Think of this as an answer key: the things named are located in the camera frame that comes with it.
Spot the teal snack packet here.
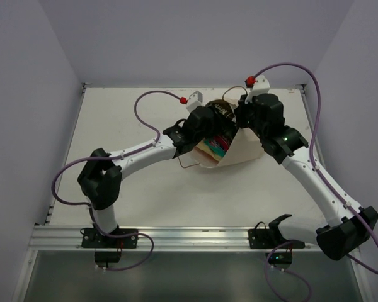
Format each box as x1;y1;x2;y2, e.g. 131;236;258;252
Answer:
208;140;229;158

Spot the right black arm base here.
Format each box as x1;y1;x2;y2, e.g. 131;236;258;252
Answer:
248;221;288;249

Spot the left black control box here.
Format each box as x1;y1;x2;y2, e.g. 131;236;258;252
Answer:
94;250;122;267

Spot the aluminium front rail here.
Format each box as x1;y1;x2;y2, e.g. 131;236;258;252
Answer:
27;223;322;253

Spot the beige paper bag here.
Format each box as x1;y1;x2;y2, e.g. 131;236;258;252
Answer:
178;95;263;169

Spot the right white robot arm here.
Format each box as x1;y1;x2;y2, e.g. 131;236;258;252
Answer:
234;93;378;260

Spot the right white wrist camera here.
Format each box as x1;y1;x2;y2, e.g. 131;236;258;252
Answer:
245;74;270;104

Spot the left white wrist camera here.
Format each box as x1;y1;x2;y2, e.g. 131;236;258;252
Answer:
186;91;203;112

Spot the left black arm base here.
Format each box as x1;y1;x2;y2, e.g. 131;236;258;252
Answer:
80;228;138;249

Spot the yellow snack packet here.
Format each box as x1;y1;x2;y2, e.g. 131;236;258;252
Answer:
196;142;222;162

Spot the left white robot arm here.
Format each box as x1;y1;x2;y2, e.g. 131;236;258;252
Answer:
77;106;229;247

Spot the black control box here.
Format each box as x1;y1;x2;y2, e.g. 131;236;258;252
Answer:
94;250;122;267
266;252;293;270

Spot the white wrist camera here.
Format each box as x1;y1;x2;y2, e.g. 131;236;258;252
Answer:
186;91;203;112
245;74;270;104

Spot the right black control box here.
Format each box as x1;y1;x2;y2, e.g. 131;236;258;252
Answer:
266;252;293;270

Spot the pink snack packet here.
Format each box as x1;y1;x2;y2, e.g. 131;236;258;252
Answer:
214;135;232;150

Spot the brown candy packet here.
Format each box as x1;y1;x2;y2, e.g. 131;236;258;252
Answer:
206;99;236;123

